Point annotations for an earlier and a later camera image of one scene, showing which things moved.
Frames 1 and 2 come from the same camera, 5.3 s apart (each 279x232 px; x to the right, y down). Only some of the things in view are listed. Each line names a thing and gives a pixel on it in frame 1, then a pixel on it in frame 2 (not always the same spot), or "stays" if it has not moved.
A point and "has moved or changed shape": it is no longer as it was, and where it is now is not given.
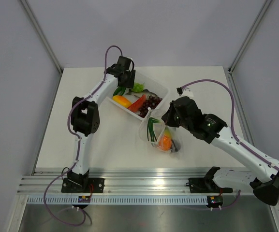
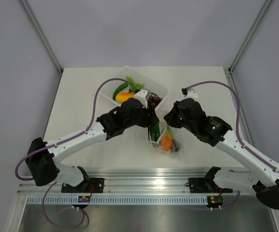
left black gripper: [128, 83] to [150, 120]
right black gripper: [168, 117] stays
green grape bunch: [138, 87] stays
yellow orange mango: [122, 100] has moved or changed shape
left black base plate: [81, 185] stays
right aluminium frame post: [254, 27] stays
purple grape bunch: [152, 102] stays
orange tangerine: [165, 143] stays
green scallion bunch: [150, 130] has moved or changed shape
